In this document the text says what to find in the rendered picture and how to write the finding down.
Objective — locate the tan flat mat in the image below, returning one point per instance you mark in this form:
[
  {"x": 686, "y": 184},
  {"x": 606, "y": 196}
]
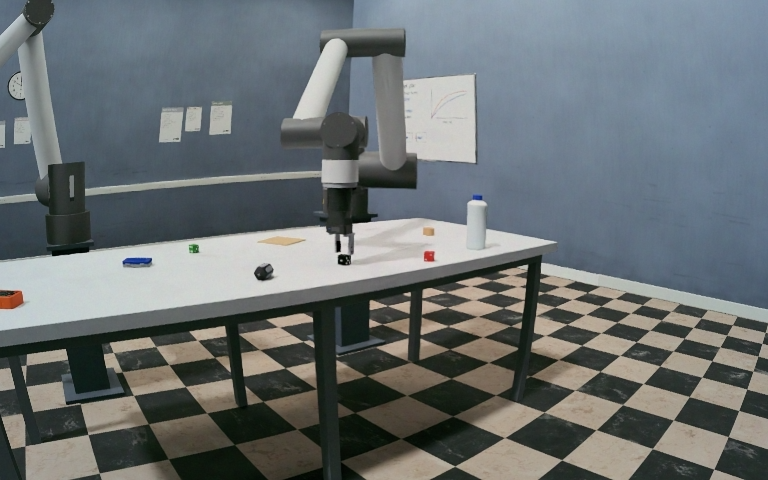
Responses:
[{"x": 285, "y": 241}]

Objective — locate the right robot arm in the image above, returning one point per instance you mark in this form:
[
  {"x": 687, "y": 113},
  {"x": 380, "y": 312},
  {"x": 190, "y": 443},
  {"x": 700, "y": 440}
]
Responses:
[{"x": 63, "y": 184}]

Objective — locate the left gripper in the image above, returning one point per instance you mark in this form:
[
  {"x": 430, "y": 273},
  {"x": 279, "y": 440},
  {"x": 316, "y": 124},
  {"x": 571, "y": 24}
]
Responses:
[{"x": 339, "y": 177}]

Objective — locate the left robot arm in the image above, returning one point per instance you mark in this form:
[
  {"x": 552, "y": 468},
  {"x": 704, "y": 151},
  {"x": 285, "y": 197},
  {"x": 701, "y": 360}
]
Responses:
[{"x": 341, "y": 135}]

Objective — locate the orange pocket multimeter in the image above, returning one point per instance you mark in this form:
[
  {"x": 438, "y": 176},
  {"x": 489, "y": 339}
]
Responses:
[{"x": 10, "y": 299}]

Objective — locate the white bottle with blue cap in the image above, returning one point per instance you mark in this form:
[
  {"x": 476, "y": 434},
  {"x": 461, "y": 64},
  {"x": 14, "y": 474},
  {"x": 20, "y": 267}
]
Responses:
[{"x": 476, "y": 224}]

